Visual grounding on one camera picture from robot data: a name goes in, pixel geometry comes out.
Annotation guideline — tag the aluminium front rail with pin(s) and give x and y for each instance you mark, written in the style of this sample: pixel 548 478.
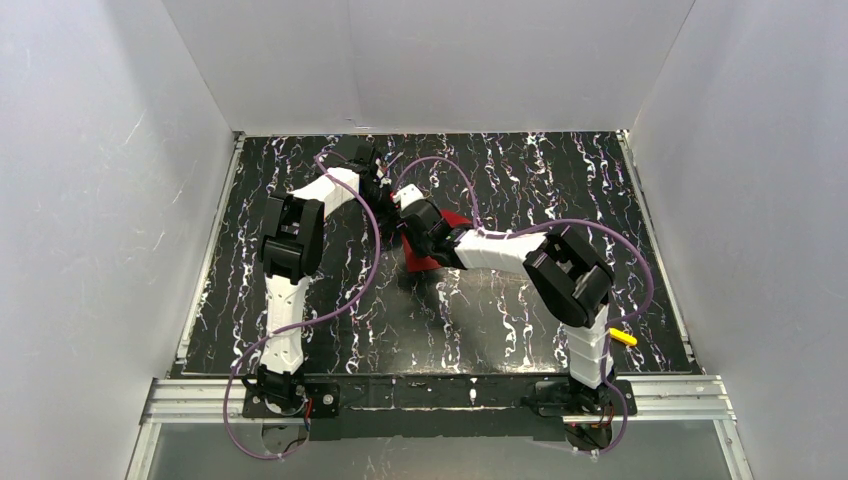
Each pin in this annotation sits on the aluminium front rail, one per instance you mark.
pixel 641 397

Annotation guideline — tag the black flat box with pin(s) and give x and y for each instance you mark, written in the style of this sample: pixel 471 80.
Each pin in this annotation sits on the black flat box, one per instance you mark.
pixel 356 150

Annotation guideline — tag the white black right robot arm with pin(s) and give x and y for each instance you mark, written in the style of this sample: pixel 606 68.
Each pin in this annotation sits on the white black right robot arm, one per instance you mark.
pixel 568 274

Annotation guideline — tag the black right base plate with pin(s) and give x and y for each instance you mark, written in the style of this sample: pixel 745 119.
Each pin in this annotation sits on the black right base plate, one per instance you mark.
pixel 564 396

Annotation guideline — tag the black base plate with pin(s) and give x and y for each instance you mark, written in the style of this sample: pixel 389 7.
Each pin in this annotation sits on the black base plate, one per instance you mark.
pixel 303 399
pixel 564 396

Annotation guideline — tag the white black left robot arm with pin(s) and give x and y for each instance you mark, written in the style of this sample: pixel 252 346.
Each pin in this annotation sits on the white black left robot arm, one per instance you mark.
pixel 291 250

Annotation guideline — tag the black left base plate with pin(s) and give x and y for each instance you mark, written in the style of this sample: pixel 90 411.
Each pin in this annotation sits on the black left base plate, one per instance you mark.
pixel 303 399

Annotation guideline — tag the red paper envelope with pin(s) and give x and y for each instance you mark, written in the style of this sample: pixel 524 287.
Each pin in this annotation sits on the red paper envelope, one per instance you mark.
pixel 415 263

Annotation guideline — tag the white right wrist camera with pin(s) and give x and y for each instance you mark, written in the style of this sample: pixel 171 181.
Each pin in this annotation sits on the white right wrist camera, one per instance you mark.
pixel 406 196

